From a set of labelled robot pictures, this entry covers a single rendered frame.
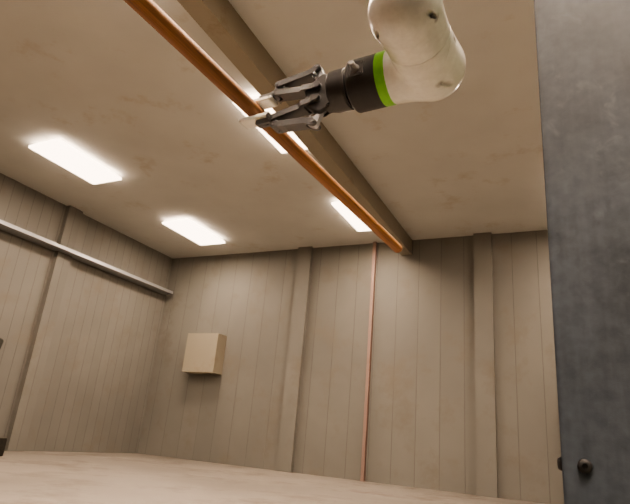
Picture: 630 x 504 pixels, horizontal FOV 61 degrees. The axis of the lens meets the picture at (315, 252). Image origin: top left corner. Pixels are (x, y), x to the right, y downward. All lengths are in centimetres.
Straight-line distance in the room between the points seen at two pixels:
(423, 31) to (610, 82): 39
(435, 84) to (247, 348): 1026
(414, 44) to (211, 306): 1107
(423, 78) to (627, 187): 51
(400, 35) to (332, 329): 951
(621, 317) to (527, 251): 932
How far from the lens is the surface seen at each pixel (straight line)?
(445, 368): 944
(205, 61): 98
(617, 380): 41
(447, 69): 90
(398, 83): 93
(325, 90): 98
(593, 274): 43
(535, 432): 917
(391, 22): 82
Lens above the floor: 60
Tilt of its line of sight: 19 degrees up
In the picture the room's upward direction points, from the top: 5 degrees clockwise
